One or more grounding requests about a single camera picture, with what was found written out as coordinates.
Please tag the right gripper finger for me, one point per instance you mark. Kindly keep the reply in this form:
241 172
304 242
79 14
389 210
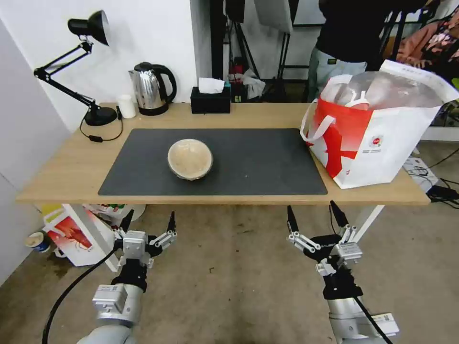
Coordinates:
292 222
339 215

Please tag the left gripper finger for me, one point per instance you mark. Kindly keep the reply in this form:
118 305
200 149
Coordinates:
171 224
124 224

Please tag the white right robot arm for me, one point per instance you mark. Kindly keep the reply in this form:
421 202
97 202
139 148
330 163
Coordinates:
346 320

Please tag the colourful printed bag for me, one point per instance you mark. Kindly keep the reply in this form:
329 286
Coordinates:
107 213

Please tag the lobster print paper bag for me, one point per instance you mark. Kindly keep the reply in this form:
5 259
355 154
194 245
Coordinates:
68 236

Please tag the beige takeout bowl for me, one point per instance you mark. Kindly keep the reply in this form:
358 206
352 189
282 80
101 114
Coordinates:
190 159

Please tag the red and white takeout bag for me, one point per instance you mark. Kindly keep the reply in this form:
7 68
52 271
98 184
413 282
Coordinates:
387 143

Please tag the crumpled clear plastic bag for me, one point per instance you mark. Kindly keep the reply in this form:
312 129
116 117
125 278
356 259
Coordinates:
254 84

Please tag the black desk mat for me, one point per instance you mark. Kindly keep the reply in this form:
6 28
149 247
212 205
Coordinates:
251 161

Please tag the instant noodle cup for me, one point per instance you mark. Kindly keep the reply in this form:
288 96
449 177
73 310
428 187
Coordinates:
37 243

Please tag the black power adapter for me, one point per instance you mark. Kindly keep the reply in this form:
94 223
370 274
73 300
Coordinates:
443 192

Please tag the black articulated desk lamp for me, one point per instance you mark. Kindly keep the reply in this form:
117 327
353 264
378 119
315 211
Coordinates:
97 116

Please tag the small white cup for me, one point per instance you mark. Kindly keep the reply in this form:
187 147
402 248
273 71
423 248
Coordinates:
126 107

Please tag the black tissue box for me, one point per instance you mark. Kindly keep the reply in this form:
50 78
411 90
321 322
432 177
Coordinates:
209 104

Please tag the steel electric kettle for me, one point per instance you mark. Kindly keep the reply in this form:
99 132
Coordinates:
147 89

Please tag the clear plastic container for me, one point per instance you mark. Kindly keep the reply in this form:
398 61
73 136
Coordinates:
394 89

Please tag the black box with green label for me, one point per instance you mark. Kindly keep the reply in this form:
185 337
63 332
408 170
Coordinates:
238 93

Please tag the white tissue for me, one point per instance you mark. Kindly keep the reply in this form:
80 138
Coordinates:
209 86

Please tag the person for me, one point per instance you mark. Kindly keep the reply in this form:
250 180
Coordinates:
344 36

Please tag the black tripod stand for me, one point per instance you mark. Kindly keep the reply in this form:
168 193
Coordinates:
238 39

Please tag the pink patterned cloth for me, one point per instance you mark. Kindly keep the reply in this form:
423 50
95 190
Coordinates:
426 43

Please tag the white reflector panel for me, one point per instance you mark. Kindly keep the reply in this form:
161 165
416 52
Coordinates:
274 14

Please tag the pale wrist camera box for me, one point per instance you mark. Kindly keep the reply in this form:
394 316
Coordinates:
135 247
350 252

